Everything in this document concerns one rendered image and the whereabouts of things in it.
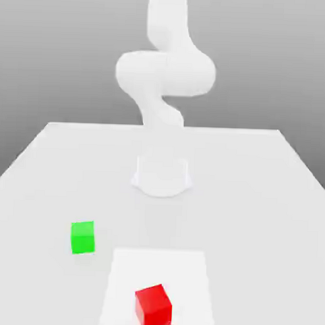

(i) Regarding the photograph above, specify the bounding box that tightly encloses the small green cube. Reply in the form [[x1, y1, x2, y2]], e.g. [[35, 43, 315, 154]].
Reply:
[[70, 220, 97, 256]]

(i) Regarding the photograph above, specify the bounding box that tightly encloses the small red cube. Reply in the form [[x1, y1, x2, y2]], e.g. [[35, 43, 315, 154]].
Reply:
[[133, 281, 174, 325]]

